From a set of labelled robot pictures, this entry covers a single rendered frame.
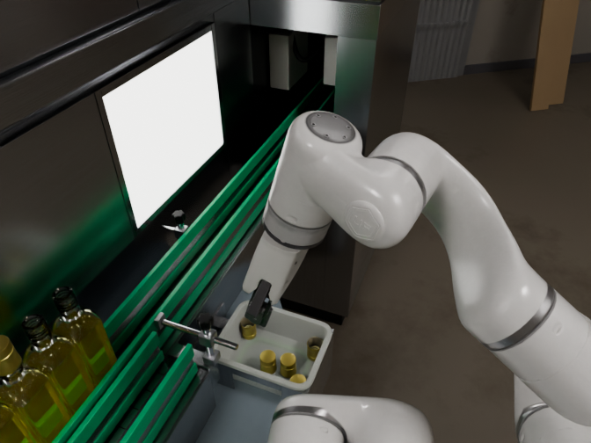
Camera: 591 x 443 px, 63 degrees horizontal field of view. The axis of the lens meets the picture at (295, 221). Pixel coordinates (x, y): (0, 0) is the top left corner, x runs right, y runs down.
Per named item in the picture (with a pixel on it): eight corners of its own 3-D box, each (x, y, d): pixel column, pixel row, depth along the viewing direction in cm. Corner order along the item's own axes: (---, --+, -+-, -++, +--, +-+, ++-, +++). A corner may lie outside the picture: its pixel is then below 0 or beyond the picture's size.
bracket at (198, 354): (181, 359, 101) (176, 339, 96) (222, 374, 98) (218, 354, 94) (172, 374, 98) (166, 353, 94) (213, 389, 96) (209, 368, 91)
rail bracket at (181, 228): (171, 246, 120) (162, 202, 111) (195, 252, 118) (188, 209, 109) (163, 256, 117) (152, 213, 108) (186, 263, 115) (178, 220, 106)
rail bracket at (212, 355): (168, 337, 97) (156, 294, 89) (244, 363, 92) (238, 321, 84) (160, 348, 95) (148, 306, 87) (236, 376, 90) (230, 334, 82)
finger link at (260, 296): (277, 250, 57) (275, 264, 62) (245, 308, 54) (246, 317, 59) (286, 255, 56) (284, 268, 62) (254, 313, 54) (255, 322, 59)
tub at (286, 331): (245, 321, 117) (243, 296, 111) (333, 349, 110) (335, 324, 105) (209, 380, 104) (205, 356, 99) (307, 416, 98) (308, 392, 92)
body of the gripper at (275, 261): (285, 177, 58) (266, 238, 66) (247, 228, 51) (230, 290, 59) (341, 205, 57) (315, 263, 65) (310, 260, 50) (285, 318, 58)
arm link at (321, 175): (449, 166, 46) (417, 218, 39) (404, 239, 53) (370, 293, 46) (316, 92, 49) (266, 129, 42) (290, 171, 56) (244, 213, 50)
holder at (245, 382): (226, 316, 118) (222, 294, 113) (332, 351, 110) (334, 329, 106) (189, 373, 106) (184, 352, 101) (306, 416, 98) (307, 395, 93)
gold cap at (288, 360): (298, 366, 105) (299, 354, 102) (293, 381, 102) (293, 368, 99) (283, 361, 106) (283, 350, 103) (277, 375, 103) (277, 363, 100)
